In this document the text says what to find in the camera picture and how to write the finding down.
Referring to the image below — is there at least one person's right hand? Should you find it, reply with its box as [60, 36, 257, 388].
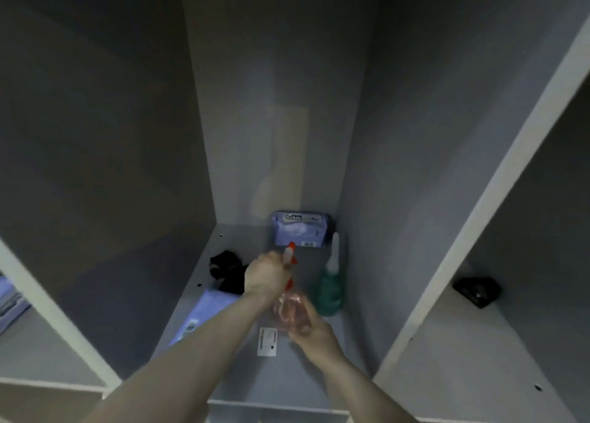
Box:
[287, 296, 347, 371]

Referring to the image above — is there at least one person's left hand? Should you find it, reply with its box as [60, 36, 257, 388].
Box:
[243, 250, 294, 300]

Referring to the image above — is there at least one pink spray bottle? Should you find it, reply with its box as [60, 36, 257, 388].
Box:
[272, 241, 314, 334]

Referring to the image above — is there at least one green spray bottle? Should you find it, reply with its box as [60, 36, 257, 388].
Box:
[315, 232, 345, 317]

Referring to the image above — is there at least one grey cubby shelf unit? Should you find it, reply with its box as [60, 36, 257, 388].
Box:
[0, 0, 590, 423]

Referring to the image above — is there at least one person's left forearm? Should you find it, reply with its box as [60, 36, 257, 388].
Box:
[82, 293, 273, 423]

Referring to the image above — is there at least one person's right forearm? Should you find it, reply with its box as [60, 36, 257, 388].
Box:
[318, 358, 420, 423]

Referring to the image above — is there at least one white paper label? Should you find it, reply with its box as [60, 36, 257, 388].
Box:
[256, 327, 278, 358]

